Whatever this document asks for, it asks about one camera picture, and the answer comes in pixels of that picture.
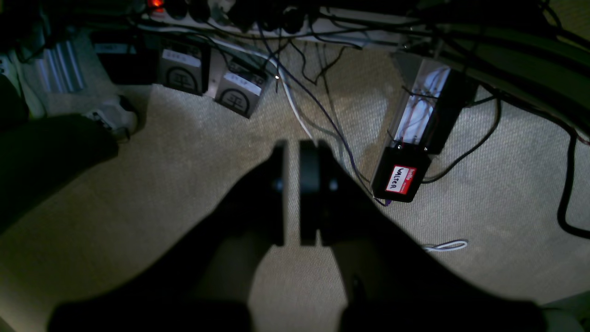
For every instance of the grey power supply box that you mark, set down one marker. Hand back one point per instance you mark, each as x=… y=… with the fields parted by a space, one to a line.
x=184 y=67
x=241 y=92

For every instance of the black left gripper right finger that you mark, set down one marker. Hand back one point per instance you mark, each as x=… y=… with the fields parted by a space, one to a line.
x=391 y=283

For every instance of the black box red label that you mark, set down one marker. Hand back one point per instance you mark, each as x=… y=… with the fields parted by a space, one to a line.
x=399 y=173

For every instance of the white power strip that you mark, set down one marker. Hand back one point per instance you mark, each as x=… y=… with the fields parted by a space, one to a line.
x=349 y=23

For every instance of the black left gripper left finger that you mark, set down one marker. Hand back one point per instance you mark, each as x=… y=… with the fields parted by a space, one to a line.
x=202 y=284

